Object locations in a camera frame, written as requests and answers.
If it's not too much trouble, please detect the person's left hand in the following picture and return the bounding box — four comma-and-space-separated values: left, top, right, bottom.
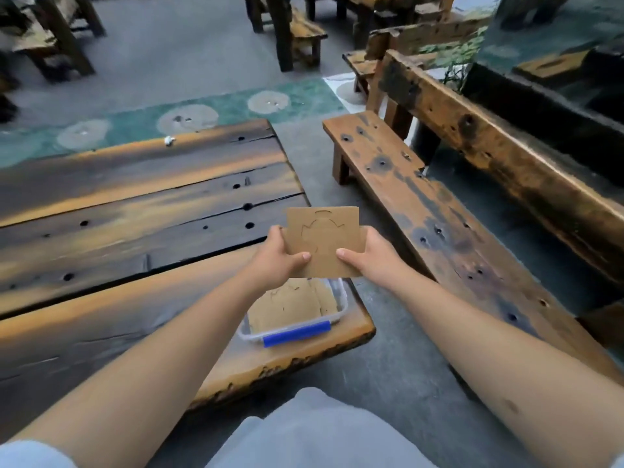
251, 225, 312, 293

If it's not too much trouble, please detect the person's right hand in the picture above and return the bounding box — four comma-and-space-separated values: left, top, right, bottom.
336, 226, 410, 293

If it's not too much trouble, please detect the thick brown cardboard piece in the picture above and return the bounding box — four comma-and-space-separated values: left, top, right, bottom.
284, 205, 367, 280

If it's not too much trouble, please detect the clear plastic box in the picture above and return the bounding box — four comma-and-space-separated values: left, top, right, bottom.
237, 277, 350, 349

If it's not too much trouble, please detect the person's left forearm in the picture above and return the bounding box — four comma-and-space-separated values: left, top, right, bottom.
9, 270, 274, 468

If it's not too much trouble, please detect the person's right forearm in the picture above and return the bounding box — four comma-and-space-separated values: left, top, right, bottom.
389, 272, 624, 468

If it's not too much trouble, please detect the person's white shirt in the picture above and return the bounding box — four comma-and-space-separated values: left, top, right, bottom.
0, 387, 624, 468

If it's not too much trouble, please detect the wooden tissue box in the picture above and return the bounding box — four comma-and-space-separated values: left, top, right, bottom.
514, 49, 591, 83

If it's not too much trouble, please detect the spotted wooden bench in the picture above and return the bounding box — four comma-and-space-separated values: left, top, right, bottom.
322, 110, 624, 385

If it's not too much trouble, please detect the green patterned floor mat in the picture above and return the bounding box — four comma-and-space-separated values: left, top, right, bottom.
0, 77, 347, 169

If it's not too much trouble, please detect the dark wooden plank table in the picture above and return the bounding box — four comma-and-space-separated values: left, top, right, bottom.
0, 119, 376, 442

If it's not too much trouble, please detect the rough wooden bench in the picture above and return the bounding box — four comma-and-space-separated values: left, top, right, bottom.
343, 16, 491, 96

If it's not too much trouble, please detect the small dark wooden bench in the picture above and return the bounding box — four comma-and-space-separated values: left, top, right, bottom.
243, 0, 328, 73

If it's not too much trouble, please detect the dark glossy table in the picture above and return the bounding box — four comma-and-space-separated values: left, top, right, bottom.
460, 0, 624, 186

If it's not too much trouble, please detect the small wooden table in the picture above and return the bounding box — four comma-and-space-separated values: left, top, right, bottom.
304, 0, 457, 49

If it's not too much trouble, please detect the wooden chair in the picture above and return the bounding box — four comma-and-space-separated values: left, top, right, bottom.
0, 0, 107, 83

